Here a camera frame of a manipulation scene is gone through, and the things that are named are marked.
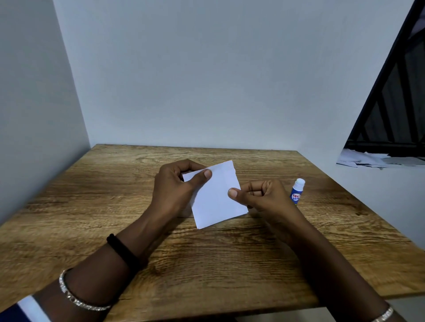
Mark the blue white sleeve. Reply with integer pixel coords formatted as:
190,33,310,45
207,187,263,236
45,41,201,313
0,295,52,322

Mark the silver studded bangle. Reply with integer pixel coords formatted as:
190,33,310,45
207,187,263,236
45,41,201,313
59,269,112,312

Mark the person's right hand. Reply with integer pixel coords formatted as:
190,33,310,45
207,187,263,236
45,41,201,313
228,180,299,233

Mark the person's right forearm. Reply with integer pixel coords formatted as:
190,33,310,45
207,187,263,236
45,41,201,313
276,212,407,322

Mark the black framed window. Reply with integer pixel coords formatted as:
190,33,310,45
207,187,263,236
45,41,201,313
344,0,425,157

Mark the pile of white papers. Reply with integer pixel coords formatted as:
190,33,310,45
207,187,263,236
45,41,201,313
336,148,425,170

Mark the person's left hand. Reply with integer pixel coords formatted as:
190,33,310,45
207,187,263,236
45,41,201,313
148,159,213,218

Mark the white paper sheet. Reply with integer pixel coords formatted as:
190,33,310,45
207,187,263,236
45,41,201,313
182,160,249,230

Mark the person's left forearm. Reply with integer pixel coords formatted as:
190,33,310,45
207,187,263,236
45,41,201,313
33,207,186,322

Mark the blue white glue stick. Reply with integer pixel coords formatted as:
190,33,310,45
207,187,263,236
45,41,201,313
290,178,306,205

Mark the black wrist band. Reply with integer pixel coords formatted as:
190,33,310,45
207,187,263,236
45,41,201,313
106,234,141,271

